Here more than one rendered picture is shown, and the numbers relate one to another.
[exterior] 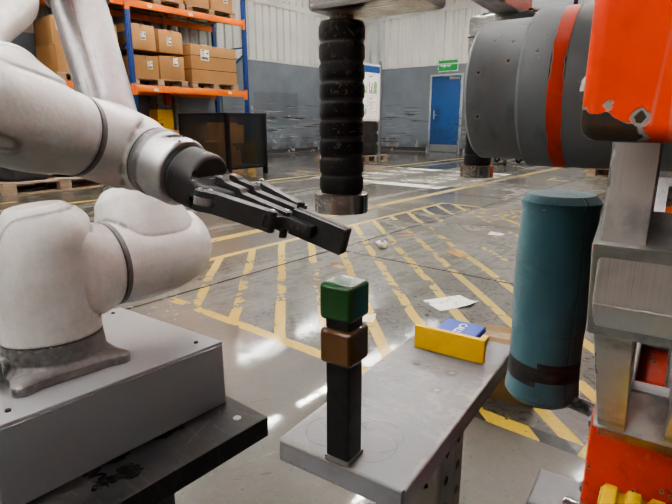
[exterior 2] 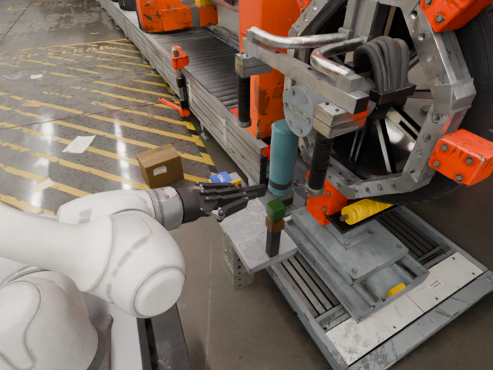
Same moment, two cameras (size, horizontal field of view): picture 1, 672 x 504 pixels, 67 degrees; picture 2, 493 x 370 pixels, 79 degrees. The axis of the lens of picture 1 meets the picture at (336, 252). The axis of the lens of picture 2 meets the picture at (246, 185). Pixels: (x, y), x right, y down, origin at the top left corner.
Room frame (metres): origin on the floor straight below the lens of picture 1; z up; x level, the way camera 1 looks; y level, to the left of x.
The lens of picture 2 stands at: (0.32, 0.51, 1.19)
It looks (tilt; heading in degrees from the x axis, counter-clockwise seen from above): 41 degrees down; 298
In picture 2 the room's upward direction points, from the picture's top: straight up
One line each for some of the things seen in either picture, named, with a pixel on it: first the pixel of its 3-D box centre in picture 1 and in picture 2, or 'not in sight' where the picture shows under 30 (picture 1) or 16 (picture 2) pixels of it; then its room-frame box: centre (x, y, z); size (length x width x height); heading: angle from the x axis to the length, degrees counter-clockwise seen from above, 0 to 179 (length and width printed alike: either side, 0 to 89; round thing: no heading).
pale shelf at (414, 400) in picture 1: (416, 393); (241, 215); (0.68, -0.12, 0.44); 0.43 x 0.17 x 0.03; 146
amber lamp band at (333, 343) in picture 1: (344, 342); (274, 222); (0.51, -0.01, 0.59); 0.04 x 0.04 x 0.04; 56
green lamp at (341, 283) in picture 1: (344, 298); (276, 209); (0.51, -0.01, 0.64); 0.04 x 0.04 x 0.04; 56
